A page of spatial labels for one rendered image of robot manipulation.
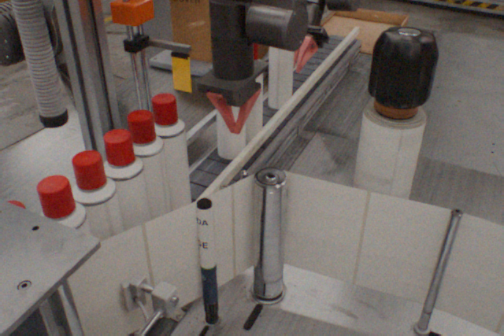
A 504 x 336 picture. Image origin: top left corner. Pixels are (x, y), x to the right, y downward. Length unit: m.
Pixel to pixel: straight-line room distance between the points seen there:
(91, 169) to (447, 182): 0.60
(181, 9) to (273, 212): 0.89
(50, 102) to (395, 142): 0.44
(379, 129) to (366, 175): 0.08
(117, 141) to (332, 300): 0.34
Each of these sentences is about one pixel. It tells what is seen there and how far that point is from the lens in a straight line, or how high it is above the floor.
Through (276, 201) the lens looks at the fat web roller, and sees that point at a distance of 0.54.
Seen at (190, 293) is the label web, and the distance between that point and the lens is 0.60.
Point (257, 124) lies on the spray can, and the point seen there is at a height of 0.93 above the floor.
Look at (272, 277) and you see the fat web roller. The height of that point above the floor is 0.93.
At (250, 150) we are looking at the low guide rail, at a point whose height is 0.91.
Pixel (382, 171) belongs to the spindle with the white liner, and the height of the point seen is 0.99.
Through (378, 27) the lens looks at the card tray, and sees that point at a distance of 1.74.
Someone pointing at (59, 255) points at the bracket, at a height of 1.14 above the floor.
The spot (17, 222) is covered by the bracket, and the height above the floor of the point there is 1.14.
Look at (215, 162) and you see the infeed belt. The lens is 0.89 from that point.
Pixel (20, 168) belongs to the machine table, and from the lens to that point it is 1.06.
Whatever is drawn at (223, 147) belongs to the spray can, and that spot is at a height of 0.91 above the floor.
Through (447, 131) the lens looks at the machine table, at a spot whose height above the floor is 0.83.
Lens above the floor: 1.39
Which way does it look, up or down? 33 degrees down
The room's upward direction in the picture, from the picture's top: straight up
